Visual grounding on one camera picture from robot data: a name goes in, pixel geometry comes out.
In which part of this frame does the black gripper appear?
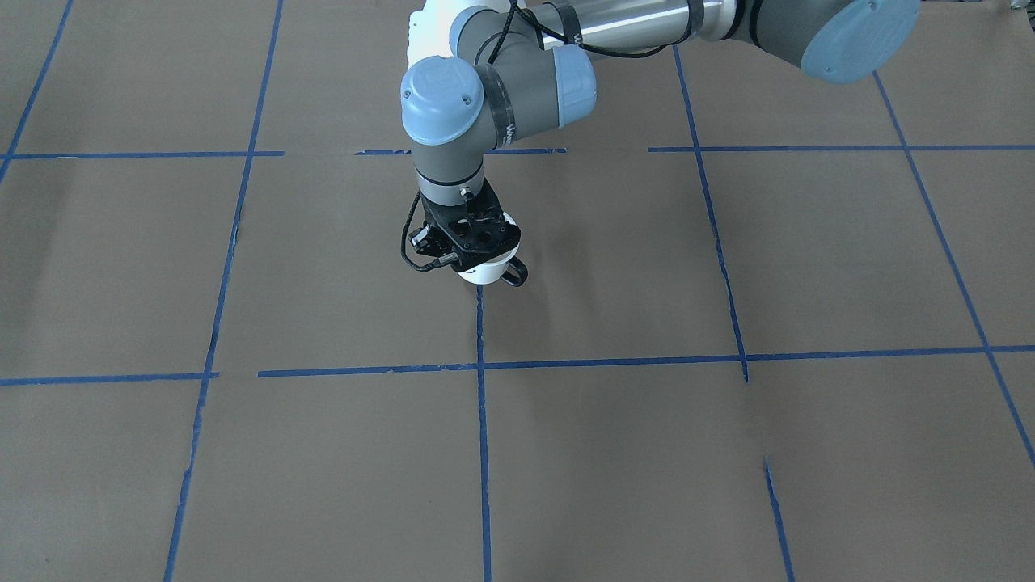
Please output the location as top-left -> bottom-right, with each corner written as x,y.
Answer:
419,181 -> 521,272

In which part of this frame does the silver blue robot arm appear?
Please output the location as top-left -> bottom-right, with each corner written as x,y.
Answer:
400,1 -> 920,286

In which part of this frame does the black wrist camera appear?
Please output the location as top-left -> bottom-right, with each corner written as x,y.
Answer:
400,192 -> 461,272

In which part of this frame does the white smiley mug black handle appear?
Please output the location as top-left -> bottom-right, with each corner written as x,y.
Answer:
450,211 -> 528,287

